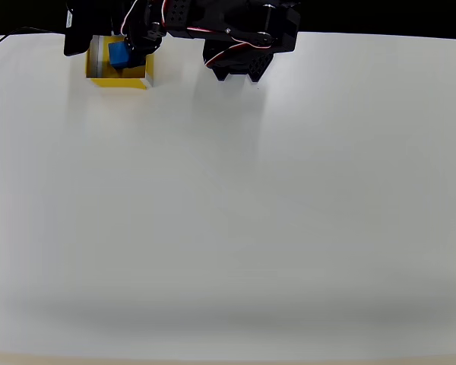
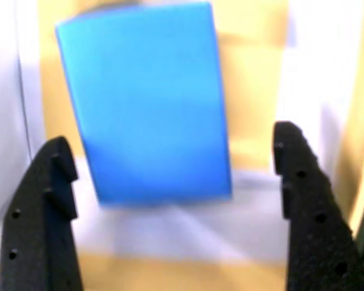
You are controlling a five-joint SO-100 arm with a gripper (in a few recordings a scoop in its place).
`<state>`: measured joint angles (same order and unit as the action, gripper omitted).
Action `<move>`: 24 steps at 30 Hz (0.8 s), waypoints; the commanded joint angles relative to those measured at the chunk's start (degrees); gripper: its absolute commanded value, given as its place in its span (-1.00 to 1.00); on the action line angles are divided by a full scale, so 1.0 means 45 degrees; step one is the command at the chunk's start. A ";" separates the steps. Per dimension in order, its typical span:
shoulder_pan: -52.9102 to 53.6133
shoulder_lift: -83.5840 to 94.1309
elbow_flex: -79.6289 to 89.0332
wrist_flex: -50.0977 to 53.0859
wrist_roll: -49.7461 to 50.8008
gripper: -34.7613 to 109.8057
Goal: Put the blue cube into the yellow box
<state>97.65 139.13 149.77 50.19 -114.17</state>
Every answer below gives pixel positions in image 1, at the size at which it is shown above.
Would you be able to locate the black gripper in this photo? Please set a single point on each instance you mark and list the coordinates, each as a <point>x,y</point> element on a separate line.
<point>137,49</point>

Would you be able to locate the blue rectangular block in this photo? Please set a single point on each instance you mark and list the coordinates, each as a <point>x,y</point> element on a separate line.
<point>118,55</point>

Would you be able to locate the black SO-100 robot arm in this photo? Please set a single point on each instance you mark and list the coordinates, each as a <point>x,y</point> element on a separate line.
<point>251,19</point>

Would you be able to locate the yellow open cardboard box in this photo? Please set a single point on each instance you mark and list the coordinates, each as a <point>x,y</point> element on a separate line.
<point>118,83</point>

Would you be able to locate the black webcam with white label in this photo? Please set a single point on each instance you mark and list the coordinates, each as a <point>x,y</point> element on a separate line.
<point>80,34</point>

